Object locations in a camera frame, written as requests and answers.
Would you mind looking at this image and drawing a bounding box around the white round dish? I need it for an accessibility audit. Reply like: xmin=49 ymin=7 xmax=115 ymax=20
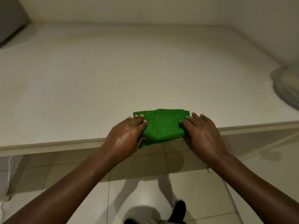
xmin=273 ymin=65 xmax=299 ymax=110

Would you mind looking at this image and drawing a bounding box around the person's left forearm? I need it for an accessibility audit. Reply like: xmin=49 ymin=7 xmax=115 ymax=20
xmin=0 ymin=147 xmax=122 ymax=224

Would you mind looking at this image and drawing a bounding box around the green cloth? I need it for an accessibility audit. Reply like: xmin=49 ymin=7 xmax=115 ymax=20
xmin=133 ymin=109 xmax=191 ymax=149

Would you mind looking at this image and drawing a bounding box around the white cable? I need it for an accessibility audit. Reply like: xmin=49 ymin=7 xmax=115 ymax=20
xmin=7 ymin=156 xmax=12 ymax=197

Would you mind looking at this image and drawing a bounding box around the grey appliance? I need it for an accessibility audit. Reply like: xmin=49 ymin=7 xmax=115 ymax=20
xmin=0 ymin=0 xmax=31 ymax=45

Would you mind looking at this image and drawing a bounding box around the person's right hand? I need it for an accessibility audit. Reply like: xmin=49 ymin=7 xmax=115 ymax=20
xmin=179 ymin=112 xmax=231 ymax=165

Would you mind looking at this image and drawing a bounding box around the person's left hand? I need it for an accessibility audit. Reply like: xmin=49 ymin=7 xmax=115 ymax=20
xmin=100 ymin=114 xmax=148 ymax=162

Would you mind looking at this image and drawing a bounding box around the person's right forearm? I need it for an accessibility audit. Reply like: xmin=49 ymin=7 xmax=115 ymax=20
xmin=209 ymin=150 xmax=299 ymax=224

